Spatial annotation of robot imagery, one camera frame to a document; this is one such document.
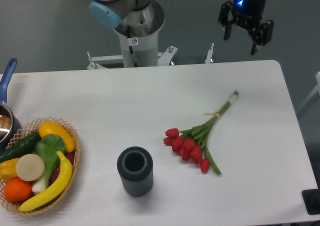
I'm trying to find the dark grey ribbed vase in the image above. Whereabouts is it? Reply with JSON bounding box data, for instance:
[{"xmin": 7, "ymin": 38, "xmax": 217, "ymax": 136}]
[{"xmin": 116, "ymin": 146, "xmax": 154, "ymax": 197}]

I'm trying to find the yellow squash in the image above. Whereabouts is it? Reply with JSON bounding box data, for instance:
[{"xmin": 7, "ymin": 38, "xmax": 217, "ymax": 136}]
[{"xmin": 38, "ymin": 121, "xmax": 76, "ymax": 153}]

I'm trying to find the woven wicker basket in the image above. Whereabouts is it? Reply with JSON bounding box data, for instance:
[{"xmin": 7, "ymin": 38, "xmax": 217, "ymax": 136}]
[{"xmin": 0, "ymin": 117, "xmax": 81, "ymax": 217}]

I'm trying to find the orange fruit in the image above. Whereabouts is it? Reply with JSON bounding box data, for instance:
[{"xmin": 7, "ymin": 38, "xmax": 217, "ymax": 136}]
[{"xmin": 3, "ymin": 177, "xmax": 32, "ymax": 202}]

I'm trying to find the beige round disc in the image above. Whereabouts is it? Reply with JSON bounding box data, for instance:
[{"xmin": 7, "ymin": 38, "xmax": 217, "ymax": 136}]
[{"xmin": 15, "ymin": 153, "xmax": 45, "ymax": 182}]

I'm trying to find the red tulip bouquet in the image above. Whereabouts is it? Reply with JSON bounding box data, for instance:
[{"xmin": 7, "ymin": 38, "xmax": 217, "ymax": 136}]
[{"xmin": 163, "ymin": 90, "xmax": 239, "ymax": 176}]

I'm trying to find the silver robot arm blue cap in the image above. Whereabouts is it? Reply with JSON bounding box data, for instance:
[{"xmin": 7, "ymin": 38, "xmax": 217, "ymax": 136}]
[{"xmin": 89, "ymin": 0, "xmax": 274, "ymax": 55}]

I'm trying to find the blue handled saucepan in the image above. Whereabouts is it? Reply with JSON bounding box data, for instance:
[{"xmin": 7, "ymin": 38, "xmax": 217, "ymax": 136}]
[{"xmin": 0, "ymin": 58, "xmax": 22, "ymax": 154}]

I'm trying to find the black device at table edge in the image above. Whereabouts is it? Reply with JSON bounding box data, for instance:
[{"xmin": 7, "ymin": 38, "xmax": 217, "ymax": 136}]
[{"xmin": 301, "ymin": 188, "xmax": 320, "ymax": 215}]

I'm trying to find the red purple vegetable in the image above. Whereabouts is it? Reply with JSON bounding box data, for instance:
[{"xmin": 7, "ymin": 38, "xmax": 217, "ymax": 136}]
[{"xmin": 50, "ymin": 152, "xmax": 75, "ymax": 185}]

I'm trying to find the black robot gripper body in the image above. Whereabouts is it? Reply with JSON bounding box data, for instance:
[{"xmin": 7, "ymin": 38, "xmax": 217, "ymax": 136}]
[{"xmin": 232, "ymin": 0, "xmax": 266, "ymax": 32}]

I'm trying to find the green bok choy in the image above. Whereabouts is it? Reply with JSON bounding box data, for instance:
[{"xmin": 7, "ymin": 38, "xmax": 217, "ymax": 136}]
[{"xmin": 32, "ymin": 134, "xmax": 66, "ymax": 194}]

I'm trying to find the white furniture frame right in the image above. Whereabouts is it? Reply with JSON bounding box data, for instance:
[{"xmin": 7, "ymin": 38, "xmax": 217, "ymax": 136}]
[{"xmin": 296, "ymin": 71, "xmax": 320, "ymax": 118}]

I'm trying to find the green cucumber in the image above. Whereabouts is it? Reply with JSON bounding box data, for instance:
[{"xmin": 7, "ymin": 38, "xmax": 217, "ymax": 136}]
[{"xmin": 0, "ymin": 131, "xmax": 42, "ymax": 163}]

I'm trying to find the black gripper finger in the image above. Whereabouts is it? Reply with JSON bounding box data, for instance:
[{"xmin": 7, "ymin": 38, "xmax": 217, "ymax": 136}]
[
  {"xmin": 250, "ymin": 20, "xmax": 274, "ymax": 55},
  {"xmin": 218, "ymin": 0, "xmax": 235, "ymax": 41}
]

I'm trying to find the yellow bell pepper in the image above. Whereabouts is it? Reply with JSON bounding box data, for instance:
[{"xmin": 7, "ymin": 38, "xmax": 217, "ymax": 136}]
[{"xmin": 0, "ymin": 157, "xmax": 20, "ymax": 182}]

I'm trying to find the yellow banana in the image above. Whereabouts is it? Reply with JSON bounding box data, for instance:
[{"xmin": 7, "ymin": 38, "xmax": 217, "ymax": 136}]
[{"xmin": 18, "ymin": 151, "xmax": 73, "ymax": 213}]

